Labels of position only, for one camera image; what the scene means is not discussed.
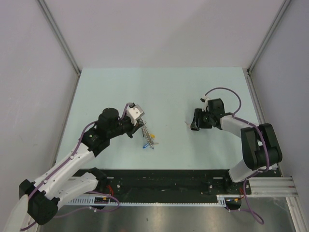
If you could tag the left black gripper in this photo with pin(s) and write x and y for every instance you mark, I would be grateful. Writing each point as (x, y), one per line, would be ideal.
(133, 128)

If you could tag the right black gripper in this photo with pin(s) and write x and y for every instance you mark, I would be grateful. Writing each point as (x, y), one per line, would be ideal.
(198, 114)

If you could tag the large silver keyring holder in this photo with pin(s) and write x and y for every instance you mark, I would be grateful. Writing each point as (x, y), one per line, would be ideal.
(146, 136)

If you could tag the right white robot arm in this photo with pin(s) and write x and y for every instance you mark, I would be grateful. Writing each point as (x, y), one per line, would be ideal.
(259, 143)

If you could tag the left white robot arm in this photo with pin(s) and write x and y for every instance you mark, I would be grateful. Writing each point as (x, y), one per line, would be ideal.
(47, 193)

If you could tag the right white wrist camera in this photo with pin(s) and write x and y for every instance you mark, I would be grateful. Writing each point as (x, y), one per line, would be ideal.
(205, 100)

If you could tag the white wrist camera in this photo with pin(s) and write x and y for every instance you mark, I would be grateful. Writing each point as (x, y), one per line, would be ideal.
(205, 100)
(134, 112)

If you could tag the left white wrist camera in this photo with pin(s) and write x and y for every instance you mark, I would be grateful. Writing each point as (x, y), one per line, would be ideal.
(134, 112)

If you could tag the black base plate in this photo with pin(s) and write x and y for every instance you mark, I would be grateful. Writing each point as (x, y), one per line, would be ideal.
(164, 184)

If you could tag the white slotted cable duct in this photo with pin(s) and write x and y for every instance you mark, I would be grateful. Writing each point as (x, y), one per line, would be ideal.
(203, 201)

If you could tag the left aluminium frame post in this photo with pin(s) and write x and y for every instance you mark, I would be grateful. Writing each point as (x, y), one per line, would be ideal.
(58, 35)

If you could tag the aluminium frame post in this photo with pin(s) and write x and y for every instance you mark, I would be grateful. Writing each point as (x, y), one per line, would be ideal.
(269, 34)
(58, 35)

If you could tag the right aluminium frame post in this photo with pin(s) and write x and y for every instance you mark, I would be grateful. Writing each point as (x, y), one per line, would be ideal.
(269, 34)

